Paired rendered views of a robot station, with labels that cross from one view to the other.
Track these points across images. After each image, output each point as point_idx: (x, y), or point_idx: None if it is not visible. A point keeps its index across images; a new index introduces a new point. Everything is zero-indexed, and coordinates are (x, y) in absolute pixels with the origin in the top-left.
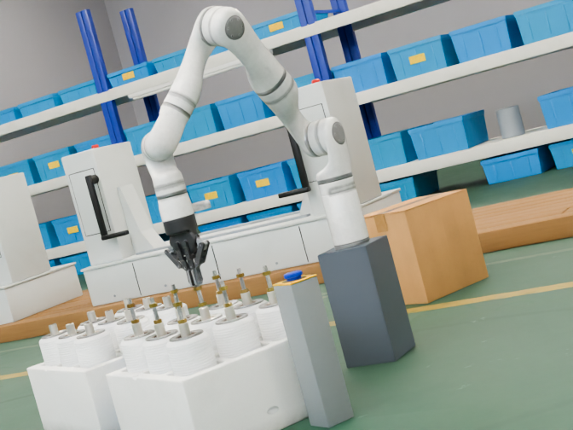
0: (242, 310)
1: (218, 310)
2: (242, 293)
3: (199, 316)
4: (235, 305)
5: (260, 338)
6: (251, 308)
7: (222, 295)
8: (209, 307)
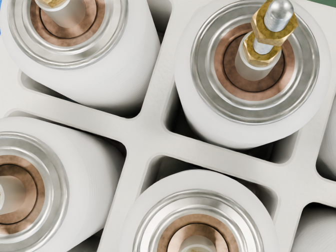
0: (282, 131)
1: (97, 72)
2: (263, 69)
3: (57, 147)
4: (198, 75)
5: (318, 149)
6: (313, 110)
7: (71, 2)
8: (20, 41)
